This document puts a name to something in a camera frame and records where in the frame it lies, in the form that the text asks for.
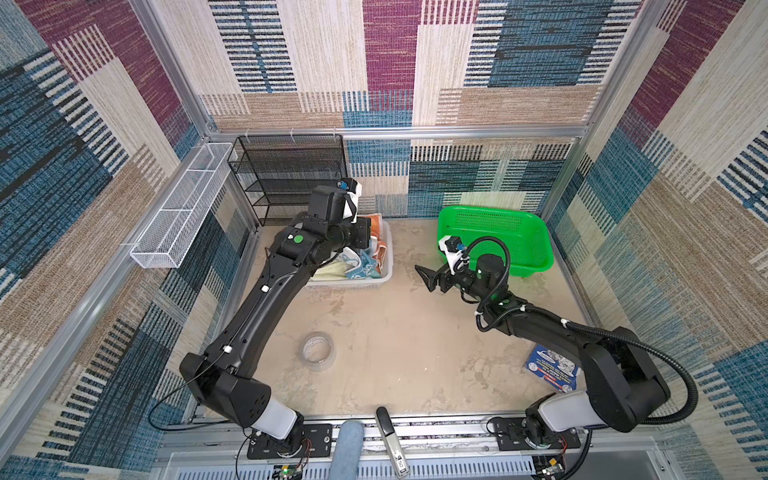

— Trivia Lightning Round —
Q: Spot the orange pattern towel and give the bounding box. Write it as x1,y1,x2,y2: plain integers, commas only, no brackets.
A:
366,213,387,274

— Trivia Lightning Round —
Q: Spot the blue bunny pattern towel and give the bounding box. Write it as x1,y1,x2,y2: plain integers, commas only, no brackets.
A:
336,248,382,280

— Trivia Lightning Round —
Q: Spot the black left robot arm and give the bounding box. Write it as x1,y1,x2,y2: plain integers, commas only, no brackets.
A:
180,215,372,455

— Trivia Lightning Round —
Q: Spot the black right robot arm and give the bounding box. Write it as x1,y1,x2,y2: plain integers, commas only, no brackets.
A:
416,254,671,448

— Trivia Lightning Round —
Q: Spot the white plastic laundry basket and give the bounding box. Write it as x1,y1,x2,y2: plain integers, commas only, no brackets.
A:
307,214,394,289

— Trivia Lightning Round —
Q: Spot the pale yellow towel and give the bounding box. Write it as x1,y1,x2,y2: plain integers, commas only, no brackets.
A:
312,258,356,282

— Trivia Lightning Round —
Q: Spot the green plastic basket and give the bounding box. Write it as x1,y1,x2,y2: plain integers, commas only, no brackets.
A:
437,205,555,278

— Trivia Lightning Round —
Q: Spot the blue printed booklet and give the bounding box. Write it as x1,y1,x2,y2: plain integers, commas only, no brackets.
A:
524,345,580,393

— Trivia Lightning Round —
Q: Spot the clear tape roll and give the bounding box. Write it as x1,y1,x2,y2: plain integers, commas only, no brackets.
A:
299,332,336,372

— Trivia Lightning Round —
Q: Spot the black silver handheld tool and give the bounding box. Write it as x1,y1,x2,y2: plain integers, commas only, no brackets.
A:
375,406,410,479

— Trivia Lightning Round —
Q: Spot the grey blue foam cylinder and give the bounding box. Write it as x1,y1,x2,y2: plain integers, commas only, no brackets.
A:
328,420,365,480

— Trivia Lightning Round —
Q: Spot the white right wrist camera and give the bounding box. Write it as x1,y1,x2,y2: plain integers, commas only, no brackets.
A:
438,235,469,275

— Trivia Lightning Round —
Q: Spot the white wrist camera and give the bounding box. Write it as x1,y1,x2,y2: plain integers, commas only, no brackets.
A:
337,177,362,223
438,235,469,275

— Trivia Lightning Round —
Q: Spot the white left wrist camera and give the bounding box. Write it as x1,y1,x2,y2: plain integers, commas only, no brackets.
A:
337,177,362,223

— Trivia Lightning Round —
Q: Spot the black wire shelf rack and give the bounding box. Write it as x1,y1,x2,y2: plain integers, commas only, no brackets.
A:
229,134,348,226

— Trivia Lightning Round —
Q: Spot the black corrugated cable hose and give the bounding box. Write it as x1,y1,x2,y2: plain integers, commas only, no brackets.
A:
563,320,700,426

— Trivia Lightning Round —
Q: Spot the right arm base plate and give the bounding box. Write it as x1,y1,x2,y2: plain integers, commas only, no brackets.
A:
485,416,582,451

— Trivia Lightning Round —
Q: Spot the white wire mesh wall basket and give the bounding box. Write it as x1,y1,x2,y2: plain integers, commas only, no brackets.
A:
130,143,233,269

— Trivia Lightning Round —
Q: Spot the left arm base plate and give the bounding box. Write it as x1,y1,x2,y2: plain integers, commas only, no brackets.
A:
246,423,333,460

